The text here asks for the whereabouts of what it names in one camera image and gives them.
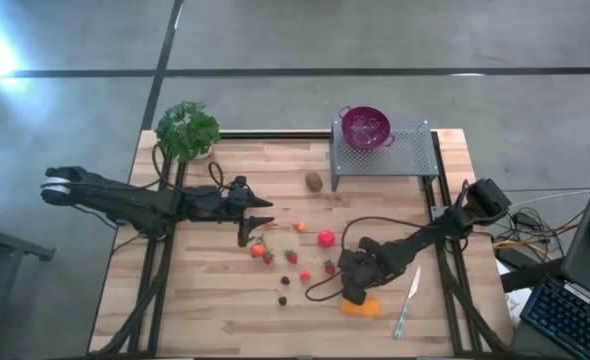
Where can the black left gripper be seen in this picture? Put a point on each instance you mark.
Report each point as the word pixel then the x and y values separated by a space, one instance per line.
pixel 230 206

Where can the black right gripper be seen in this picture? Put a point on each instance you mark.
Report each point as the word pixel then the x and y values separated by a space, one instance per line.
pixel 365 267

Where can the small orange toy peach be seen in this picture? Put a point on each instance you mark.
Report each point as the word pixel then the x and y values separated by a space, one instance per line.
pixel 300 227

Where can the red toy tomato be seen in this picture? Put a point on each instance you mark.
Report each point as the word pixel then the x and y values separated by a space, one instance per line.
pixel 326 239

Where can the brown toy kiwi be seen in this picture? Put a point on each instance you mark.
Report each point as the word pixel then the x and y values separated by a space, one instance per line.
pixel 314 182

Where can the black toy blackberry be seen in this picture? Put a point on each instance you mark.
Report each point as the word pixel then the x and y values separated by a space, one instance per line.
pixel 285 280

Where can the dark round toy plum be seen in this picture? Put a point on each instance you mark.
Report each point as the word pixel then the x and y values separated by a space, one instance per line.
pixel 282 300

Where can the dark red bowl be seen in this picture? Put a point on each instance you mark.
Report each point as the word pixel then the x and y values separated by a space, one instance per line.
pixel 365 127

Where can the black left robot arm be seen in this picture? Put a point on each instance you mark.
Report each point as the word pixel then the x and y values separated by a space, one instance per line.
pixel 125 202

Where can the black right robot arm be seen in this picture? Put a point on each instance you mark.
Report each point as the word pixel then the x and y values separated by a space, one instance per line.
pixel 425 235

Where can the orange toy mango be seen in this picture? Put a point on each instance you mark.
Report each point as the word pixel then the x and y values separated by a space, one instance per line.
pixel 370 307

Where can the green plant in white pot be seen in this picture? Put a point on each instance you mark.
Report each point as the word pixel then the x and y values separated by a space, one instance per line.
pixel 187 130

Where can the grey perforated metal shelf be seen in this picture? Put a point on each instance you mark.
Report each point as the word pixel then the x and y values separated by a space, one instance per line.
pixel 400 155

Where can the white paper sheet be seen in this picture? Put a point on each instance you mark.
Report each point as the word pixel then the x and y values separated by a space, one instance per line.
pixel 517 305

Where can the black power adapter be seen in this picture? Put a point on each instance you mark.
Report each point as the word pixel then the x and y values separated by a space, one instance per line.
pixel 526 219

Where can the black computer keyboard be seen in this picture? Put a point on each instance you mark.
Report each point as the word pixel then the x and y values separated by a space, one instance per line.
pixel 565 315

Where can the dark computer desk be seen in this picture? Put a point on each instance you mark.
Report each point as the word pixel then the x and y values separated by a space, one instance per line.
pixel 585 250

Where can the grey metal cart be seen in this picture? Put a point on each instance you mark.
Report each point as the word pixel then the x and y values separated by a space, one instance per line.
pixel 10 245

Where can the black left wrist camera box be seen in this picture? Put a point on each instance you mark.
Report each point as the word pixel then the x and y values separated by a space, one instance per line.
pixel 239 184

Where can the black aluminium table frame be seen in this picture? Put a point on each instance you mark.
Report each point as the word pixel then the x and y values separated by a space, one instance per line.
pixel 275 135

